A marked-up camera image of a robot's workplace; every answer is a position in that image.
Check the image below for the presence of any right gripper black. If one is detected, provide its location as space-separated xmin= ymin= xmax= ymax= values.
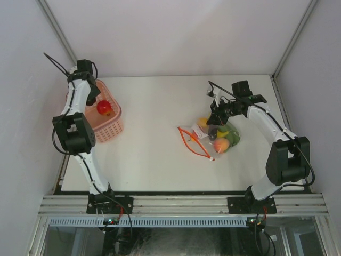
xmin=206 ymin=98 xmax=242 ymax=126

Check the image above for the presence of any orange fake fruit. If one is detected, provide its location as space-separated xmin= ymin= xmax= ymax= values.
xmin=197 ymin=118 xmax=207 ymax=128

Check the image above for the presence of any yellow fake chili pepper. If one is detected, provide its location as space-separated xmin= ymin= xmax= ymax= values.
xmin=217 ymin=131 xmax=230 ymax=138

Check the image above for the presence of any clear zip top bag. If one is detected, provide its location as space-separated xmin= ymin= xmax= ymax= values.
xmin=177 ymin=117 xmax=240 ymax=161

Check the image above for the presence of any orange fake peach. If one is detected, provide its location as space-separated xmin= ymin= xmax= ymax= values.
xmin=214 ymin=138 xmax=230 ymax=154

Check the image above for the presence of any green fake lettuce leaf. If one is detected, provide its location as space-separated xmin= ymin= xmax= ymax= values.
xmin=218 ymin=122 xmax=240 ymax=151

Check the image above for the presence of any red fake apple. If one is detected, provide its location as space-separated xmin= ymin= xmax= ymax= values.
xmin=96 ymin=100 xmax=112 ymax=116

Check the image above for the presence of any dark purple fake fruit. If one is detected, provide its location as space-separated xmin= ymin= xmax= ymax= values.
xmin=208 ymin=125 xmax=218 ymax=141

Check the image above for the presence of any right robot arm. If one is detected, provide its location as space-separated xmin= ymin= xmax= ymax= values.
xmin=207 ymin=81 xmax=315 ymax=213

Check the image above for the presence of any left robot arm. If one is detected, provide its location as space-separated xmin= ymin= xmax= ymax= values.
xmin=52 ymin=59 xmax=117 ymax=213

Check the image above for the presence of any pink plastic basket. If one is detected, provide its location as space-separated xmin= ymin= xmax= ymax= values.
xmin=54 ymin=77 xmax=123 ymax=147

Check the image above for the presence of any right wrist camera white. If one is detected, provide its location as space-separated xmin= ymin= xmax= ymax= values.
xmin=206 ymin=86 xmax=221 ymax=106

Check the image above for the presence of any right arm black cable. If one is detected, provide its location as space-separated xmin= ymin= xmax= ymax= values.
xmin=207 ymin=81 xmax=315 ymax=187

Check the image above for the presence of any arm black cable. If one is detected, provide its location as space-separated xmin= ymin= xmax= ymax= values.
xmin=207 ymin=81 xmax=315 ymax=187
xmin=44 ymin=52 xmax=98 ymax=155

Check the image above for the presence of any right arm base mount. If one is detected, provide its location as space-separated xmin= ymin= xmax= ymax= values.
xmin=227 ymin=186 xmax=277 ymax=214

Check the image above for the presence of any aluminium rail frame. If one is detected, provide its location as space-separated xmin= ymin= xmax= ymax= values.
xmin=38 ymin=194 xmax=328 ymax=217

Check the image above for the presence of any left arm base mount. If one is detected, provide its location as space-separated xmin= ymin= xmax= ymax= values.
xmin=86 ymin=194 xmax=134 ymax=214

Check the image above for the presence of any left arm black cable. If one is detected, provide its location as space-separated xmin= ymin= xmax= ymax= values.
xmin=44 ymin=52 xmax=98 ymax=155

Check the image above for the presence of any slotted cable duct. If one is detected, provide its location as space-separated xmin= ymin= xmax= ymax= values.
xmin=49 ymin=216 xmax=255 ymax=228

